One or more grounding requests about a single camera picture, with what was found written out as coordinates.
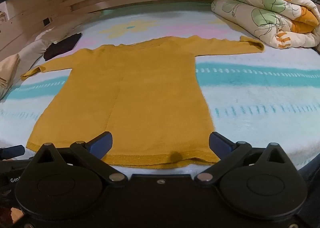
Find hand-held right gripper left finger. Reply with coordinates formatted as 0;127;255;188
32;131;128;184

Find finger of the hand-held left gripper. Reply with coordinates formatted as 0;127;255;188
0;144;26;160

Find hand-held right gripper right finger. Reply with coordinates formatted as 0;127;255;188
194;131;288;184

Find yellow knit sweater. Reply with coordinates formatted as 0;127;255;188
20;35;265;168

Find floral printed blanket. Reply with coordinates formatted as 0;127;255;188
0;1;320;176

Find beige folded cloth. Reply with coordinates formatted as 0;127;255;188
0;53;21;89

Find dark cloth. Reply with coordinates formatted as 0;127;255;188
43;33;82;61

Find white pillow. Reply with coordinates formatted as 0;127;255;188
0;27;75;99

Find floral quilted comforter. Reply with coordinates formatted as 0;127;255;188
211;0;320;49

